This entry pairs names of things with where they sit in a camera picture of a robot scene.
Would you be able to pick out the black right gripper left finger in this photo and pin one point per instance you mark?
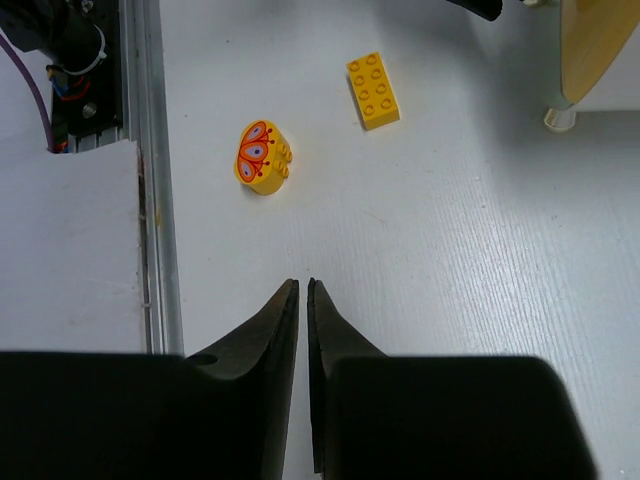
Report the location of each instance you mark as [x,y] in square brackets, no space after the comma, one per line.
[221,413]

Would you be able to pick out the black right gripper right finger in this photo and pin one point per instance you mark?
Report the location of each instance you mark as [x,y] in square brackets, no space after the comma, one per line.
[375,416]

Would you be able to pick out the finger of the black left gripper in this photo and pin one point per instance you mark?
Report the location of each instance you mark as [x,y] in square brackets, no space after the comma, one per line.
[488,10]

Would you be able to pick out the yellow drawer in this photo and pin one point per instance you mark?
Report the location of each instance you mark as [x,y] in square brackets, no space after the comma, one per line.
[593,32]

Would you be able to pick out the yellow lego brick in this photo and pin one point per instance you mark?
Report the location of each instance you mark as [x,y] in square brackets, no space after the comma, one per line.
[372,91]

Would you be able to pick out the orange oval lego piece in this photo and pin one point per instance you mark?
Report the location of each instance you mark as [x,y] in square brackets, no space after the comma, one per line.
[263,158]

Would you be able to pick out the aluminium table front rail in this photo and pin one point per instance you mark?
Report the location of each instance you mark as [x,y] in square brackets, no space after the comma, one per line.
[145,122]

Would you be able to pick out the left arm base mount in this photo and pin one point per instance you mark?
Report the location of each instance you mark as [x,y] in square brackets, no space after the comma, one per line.
[81,40]

